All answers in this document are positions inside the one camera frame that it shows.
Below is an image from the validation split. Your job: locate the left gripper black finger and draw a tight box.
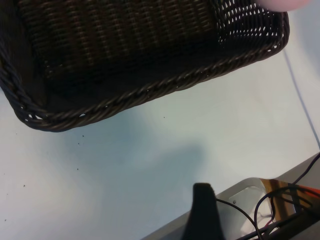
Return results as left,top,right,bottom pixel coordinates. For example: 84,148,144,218
181,182,226,240

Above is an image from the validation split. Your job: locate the dark brown wicker basket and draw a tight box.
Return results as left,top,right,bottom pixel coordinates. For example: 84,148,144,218
0,0,291,133

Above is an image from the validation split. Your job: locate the pink peach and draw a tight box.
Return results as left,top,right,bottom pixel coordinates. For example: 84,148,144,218
257,0,315,13

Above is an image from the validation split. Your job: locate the thin black wire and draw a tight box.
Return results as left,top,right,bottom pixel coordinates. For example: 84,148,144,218
215,198,264,240

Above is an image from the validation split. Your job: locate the thin purple wire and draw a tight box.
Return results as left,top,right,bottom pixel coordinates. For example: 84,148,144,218
254,152,320,230

